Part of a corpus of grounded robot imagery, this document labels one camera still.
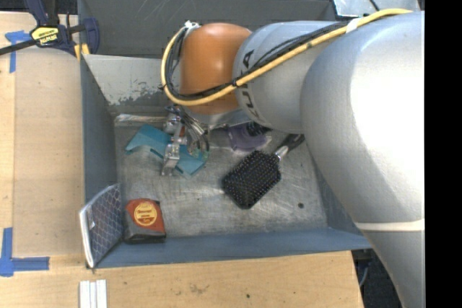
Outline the teal angular plastic piece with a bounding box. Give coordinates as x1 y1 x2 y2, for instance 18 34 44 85
124 123 211 180

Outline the purple plastic object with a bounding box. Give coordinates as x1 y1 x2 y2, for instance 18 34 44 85
226 122 274 153

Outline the pale wood board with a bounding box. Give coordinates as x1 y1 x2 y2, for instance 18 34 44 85
12 45 87 259

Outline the grey metal bin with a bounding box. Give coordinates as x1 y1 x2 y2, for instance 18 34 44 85
76 0 373 270

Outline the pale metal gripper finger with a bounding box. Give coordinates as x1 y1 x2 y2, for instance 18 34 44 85
160 151 172 177
168 146 182 176

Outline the orange and black tape measure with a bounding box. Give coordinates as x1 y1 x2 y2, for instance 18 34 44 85
123 198 167 245

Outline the black hairbrush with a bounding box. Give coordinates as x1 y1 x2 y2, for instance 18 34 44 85
220 133 306 211

